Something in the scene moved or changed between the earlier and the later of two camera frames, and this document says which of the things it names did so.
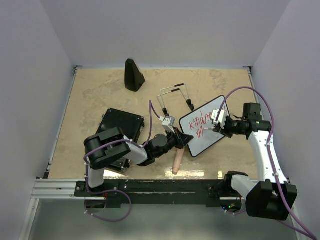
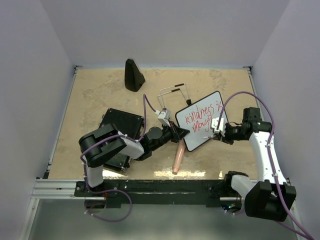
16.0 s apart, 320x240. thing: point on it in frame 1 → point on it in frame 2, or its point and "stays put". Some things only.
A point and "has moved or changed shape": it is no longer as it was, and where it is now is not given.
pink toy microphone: x=178 y=159 stays put
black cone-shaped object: x=134 y=78 stays put
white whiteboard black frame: x=198 y=124 has moved or changed shape
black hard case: x=130 y=125 stays put
